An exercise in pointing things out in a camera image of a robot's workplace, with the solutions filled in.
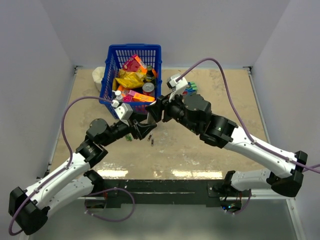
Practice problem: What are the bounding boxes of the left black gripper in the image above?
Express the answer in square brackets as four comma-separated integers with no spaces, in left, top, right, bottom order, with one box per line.
[101,110,157,147]

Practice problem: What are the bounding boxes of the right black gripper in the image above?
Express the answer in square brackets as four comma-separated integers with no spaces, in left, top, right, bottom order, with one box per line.
[146,88,200,134]

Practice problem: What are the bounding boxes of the grey remote control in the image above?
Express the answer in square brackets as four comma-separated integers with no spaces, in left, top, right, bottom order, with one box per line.
[146,112,157,125]

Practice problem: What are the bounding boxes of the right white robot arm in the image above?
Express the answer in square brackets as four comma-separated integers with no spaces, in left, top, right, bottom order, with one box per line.
[146,94,308,198]

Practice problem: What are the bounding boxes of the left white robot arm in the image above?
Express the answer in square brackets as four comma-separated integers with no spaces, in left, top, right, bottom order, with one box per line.
[8,115,157,236]

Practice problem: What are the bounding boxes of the green small item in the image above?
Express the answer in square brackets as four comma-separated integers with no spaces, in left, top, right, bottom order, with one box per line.
[125,134,132,142]

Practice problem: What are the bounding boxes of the metal tin can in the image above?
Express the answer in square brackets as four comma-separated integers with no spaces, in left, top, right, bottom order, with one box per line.
[142,82,155,97]

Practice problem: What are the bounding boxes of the dark sauce bottle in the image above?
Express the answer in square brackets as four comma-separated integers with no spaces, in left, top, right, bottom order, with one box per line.
[145,65,156,84]

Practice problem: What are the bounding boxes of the sponge pack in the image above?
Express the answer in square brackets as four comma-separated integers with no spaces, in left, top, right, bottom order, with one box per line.
[182,81,198,96]

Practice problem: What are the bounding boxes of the yellow chips bag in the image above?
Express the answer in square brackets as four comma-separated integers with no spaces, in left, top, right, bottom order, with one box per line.
[114,69,146,89]

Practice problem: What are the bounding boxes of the white pump bottle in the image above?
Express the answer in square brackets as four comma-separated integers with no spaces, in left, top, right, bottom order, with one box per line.
[112,90,124,102]

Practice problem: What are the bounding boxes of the pink orange snack box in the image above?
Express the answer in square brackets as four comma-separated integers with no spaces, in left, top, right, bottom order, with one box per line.
[122,54,147,74]

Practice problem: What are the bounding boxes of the blue plastic basket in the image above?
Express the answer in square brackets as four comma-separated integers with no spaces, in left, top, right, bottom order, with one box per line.
[99,43,162,119]

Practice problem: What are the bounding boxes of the white paper roll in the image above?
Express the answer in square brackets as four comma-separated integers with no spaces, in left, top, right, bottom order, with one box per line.
[91,66,105,92]

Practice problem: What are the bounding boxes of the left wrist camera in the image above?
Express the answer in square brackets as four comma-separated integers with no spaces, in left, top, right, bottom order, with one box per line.
[111,100,133,123]

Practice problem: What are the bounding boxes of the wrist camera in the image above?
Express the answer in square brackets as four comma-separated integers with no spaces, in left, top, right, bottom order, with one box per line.
[111,100,133,123]
[166,73,188,102]

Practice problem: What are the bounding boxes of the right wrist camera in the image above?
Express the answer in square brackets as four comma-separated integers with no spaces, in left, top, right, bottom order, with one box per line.
[166,73,188,102]

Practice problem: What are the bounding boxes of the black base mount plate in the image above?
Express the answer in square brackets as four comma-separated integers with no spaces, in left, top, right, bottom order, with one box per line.
[90,179,250,208]

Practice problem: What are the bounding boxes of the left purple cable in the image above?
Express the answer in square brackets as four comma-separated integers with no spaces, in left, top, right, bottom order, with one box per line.
[8,96,118,236]

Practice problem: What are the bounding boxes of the purple cable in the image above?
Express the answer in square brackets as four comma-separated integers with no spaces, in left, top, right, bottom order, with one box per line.
[178,57,320,174]
[8,96,118,236]

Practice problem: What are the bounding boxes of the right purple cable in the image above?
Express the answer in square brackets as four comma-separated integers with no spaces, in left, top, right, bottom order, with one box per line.
[178,57,320,174]

